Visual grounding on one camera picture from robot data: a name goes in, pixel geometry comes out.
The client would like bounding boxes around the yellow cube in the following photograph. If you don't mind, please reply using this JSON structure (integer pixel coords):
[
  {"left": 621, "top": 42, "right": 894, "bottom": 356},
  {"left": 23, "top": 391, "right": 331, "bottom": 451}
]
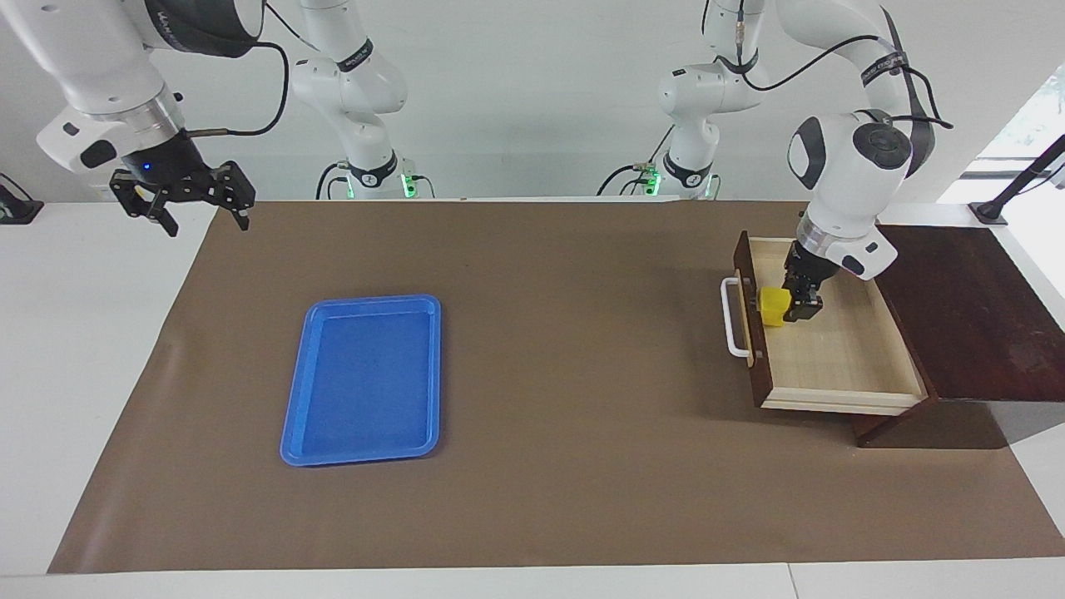
[{"left": 757, "top": 287, "right": 792, "bottom": 328}]

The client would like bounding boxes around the black right base cable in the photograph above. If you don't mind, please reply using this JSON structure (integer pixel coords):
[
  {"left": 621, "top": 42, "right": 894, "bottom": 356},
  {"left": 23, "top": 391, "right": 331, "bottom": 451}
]
[{"left": 315, "top": 162, "right": 350, "bottom": 200}]

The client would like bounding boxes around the black clamp stand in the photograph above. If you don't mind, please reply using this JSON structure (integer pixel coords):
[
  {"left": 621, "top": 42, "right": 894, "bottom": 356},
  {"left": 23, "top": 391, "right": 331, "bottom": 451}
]
[{"left": 969, "top": 133, "right": 1065, "bottom": 227}]

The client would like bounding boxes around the blue plastic tray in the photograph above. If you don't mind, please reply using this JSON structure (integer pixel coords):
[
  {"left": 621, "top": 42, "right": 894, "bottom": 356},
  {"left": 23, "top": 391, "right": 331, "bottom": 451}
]
[{"left": 280, "top": 294, "right": 442, "bottom": 468}]

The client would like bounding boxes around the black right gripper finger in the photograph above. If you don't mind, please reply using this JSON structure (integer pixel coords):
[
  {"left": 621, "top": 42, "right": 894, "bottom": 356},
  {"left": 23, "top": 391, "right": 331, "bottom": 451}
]
[
  {"left": 208, "top": 161, "right": 256, "bottom": 232},
  {"left": 110, "top": 169, "right": 180, "bottom": 239}
]

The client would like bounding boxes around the black base cable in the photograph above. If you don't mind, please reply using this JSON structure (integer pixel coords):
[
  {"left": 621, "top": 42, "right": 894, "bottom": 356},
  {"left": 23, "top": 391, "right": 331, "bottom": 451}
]
[
  {"left": 597, "top": 125, "right": 676, "bottom": 199},
  {"left": 315, "top": 162, "right": 350, "bottom": 200}
]

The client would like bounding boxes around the black desk object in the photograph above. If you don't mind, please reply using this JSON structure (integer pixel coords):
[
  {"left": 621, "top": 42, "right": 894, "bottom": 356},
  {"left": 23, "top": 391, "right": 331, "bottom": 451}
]
[{"left": 0, "top": 172, "right": 44, "bottom": 225}]

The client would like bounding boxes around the brown table mat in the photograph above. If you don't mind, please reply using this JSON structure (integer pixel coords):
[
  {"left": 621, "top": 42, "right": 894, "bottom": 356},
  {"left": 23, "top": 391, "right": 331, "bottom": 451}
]
[{"left": 47, "top": 200, "right": 1065, "bottom": 575}]

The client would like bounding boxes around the black left base cable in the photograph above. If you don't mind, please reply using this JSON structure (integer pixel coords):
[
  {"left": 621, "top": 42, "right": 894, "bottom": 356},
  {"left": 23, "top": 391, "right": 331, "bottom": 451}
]
[{"left": 597, "top": 125, "right": 676, "bottom": 199}]

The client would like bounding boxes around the dark brown wooden cabinet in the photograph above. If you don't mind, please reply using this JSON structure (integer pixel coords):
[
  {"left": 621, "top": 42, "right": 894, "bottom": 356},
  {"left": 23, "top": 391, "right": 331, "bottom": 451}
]
[{"left": 853, "top": 223, "right": 1065, "bottom": 448}]

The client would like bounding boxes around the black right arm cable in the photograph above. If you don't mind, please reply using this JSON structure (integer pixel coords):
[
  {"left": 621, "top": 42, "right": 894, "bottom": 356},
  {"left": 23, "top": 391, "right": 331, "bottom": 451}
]
[{"left": 183, "top": 0, "right": 290, "bottom": 139}]

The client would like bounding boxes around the wooden drawer with white handle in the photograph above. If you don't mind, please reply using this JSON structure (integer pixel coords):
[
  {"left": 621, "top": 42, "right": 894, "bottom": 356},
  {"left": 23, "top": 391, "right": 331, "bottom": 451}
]
[{"left": 721, "top": 231, "right": 929, "bottom": 417}]

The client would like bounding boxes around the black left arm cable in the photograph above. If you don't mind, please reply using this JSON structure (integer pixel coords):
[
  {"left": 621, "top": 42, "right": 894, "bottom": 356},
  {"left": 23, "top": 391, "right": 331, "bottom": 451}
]
[{"left": 703, "top": 0, "right": 954, "bottom": 131}]

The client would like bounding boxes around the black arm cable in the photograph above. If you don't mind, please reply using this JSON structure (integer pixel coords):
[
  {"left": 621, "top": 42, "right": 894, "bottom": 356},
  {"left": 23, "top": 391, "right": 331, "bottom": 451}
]
[
  {"left": 703, "top": 0, "right": 954, "bottom": 131},
  {"left": 183, "top": 0, "right": 290, "bottom": 139}
]

